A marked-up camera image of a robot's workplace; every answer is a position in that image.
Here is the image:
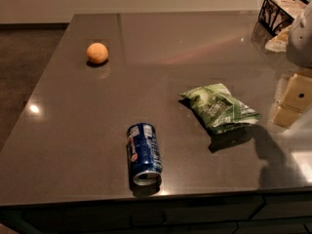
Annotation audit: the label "orange fruit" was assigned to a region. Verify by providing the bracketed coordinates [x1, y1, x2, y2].
[86, 43, 108, 64]

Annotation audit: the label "black wire basket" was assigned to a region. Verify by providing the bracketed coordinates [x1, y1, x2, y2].
[258, 0, 311, 36]

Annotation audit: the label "blue pepsi can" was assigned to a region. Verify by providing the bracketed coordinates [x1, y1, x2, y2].
[127, 123, 163, 186]

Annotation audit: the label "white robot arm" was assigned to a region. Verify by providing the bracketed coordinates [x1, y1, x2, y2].
[272, 3, 312, 128]

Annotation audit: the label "green chip bag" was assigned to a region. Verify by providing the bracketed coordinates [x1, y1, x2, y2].
[180, 83, 260, 135]

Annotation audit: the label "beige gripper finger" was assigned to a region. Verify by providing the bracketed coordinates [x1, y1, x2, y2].
[281, 73, 312, 113]
[271, 105, 300, 128]

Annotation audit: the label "white napkins in basket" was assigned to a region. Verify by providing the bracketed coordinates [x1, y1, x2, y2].
[267, 0, 308, 34]

